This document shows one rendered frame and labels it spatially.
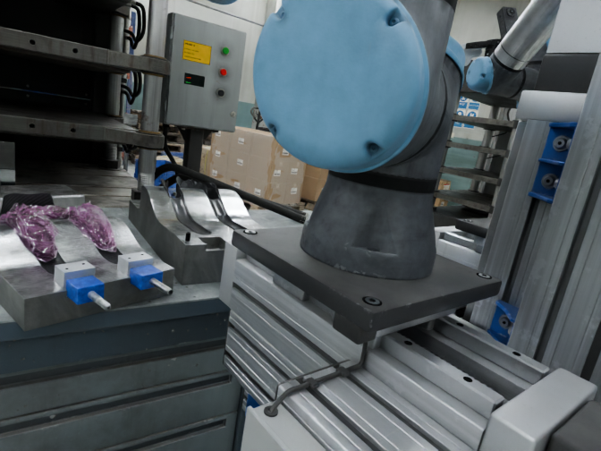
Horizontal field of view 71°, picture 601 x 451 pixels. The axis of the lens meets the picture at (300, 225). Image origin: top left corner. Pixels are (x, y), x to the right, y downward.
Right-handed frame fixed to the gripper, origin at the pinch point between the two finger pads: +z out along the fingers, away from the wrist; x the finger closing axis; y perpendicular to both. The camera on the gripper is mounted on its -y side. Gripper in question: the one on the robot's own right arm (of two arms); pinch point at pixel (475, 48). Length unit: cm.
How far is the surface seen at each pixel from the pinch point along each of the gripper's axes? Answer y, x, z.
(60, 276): 45, -103, -51
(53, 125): 26, -127, 34
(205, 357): 73, -82, -34
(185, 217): 46, -85, -12
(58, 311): 50, -104, -53
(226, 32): -9, -69, 60
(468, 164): 106, 360, 512
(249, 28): -125, 19, 781
